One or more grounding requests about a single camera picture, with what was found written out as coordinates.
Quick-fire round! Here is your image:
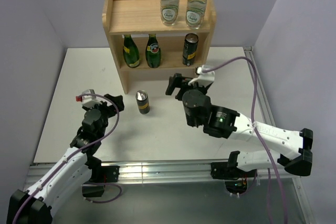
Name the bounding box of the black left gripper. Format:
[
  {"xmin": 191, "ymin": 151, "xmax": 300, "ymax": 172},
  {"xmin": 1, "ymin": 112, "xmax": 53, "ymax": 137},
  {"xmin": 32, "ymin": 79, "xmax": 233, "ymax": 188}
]
[{"xmin": 83, "ymin": 94, "xmax": 124, "ymax": 138}]

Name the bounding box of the black beverage can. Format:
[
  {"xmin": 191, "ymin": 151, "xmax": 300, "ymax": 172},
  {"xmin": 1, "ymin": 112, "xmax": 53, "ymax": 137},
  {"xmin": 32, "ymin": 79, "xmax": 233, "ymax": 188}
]
[
  {"xmin": 135, "ymin": 90, "xmax": 150, "ymax": 114},
  {"xmin": 182, "ymin": 33, "xmax": 198, "ymax": 66}
]

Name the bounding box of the green glass bottle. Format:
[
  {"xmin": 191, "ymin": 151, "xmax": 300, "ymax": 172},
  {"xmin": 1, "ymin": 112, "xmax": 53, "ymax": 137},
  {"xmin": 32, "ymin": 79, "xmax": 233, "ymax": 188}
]
[
  {"xmin": 145, "ymin": 34, "xmax": 161, "ymax": 68},
  {"xmin": 123, "ymin": 35, "xmax": 140, "ymax": 68}
]

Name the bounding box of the green glass bottle front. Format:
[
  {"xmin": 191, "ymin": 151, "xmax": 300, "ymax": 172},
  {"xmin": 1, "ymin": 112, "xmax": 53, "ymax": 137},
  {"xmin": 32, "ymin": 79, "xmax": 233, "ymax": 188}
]
[{"xmin": 123, "ymin": 35, "xmax": 140, "ymax": 68}]

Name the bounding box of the clear water bottle shelf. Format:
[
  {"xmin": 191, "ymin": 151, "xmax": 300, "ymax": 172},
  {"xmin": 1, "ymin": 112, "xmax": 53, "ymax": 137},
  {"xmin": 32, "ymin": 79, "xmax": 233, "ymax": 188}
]
[{"xmin": 185, "ymin": 0, "xmax": 207, "ymax": 29}]

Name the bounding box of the clear water bottle front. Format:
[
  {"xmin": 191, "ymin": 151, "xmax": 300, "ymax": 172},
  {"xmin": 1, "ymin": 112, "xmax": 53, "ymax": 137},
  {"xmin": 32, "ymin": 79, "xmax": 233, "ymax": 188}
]
[{"xmin": 160, "ymin": 0, "xmax": 180, "ymax": 25}]

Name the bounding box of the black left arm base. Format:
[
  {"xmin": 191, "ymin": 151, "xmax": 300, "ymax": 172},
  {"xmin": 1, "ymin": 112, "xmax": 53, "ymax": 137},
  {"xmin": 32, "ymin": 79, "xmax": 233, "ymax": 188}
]
[{"xmin": 81, "ymin": 165, "xmax": 122, "ymax": 202}]

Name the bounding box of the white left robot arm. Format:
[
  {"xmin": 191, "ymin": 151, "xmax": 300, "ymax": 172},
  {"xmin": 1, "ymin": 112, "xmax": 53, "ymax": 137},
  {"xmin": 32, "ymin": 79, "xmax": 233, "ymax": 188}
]
[{"xmin": 6, "ymin": 90, "xmax": 124, "ymax": 223}]

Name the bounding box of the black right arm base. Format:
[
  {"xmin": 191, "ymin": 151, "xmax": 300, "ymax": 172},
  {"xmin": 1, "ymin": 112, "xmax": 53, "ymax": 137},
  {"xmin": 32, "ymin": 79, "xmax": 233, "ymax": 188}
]
[{"xmin": 210, "ymin": 151, "xmax": 257, "ymax": 198}]

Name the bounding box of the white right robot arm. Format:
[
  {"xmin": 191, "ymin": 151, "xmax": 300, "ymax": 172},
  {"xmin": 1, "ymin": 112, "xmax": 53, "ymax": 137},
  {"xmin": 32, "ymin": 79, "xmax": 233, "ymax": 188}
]
[{"xmin": 165, "ymin": 73, "xmax": 313, "ymax": 179}]

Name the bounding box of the wooden two-tier shelf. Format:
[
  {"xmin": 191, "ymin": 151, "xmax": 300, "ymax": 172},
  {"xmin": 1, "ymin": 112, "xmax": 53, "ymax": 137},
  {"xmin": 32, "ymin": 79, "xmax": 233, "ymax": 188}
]
[{"xmin": 102, "ymin": 0, "xmax": 217, "ymax": 93}]

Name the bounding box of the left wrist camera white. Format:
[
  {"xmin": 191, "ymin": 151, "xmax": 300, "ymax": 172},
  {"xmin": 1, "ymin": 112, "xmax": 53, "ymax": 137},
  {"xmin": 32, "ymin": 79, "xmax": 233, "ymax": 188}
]
[{"xmin": 76, "ymin": 89, "xmax": 101, "ymax": 109}]

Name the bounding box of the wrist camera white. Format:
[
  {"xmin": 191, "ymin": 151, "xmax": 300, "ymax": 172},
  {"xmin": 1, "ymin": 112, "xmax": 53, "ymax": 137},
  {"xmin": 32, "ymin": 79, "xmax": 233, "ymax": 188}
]
[
  {"xmin": 76, "ymin": 89, "xmax": 101, "ymax": 109},
  {"xmin": 188, "ymin": 65, "xmax": 215, "ymax": 87}
]

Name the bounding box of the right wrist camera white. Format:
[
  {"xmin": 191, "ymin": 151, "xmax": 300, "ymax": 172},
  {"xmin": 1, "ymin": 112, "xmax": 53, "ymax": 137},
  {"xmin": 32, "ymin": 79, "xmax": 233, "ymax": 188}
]
[{"xmin": 188, "ymin": 65, "xmax": 215, "ymax": 87}]

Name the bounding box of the aluminium rail frame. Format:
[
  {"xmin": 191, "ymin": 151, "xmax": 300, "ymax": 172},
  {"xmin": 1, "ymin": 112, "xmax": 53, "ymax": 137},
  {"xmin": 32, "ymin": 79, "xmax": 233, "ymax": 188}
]
[{"xmin": 20, "ymin": 47, "xmax": 316, "ymax": 224}]

